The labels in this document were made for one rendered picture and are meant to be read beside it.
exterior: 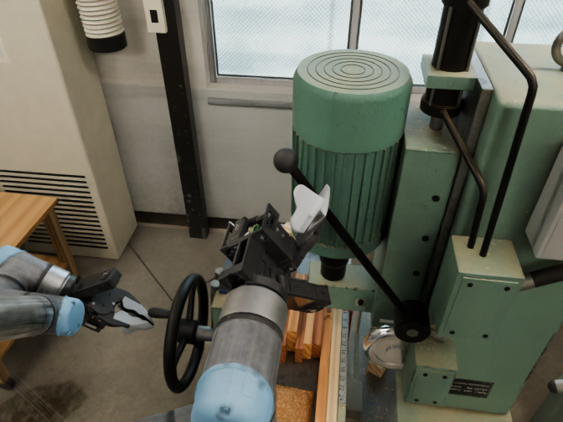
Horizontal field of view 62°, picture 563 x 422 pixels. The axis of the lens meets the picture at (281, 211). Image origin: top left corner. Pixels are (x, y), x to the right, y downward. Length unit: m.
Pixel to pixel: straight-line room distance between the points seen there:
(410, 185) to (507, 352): 0.41
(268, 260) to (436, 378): 0.42
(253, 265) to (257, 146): 1.78
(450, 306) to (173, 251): 2.02
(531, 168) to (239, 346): 0.45
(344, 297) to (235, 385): 0.55
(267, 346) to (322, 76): 0.39
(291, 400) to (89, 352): 1.46
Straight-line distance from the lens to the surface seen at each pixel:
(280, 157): 0.63
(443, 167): 0.73
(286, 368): 1.04
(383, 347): 0.93
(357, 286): 0.96
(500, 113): 0.66
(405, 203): 0.77
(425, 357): 0.87
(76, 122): 2.19
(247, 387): 0.46
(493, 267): 0.73
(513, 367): 1.05
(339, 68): 0.73
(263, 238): 0.58
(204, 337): 1.20
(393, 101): 0.67
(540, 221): 0.73
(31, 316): 0.94
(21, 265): 1.14
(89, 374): 2.24
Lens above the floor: 1.78
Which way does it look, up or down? 39 degrees down
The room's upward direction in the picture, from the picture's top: straight up
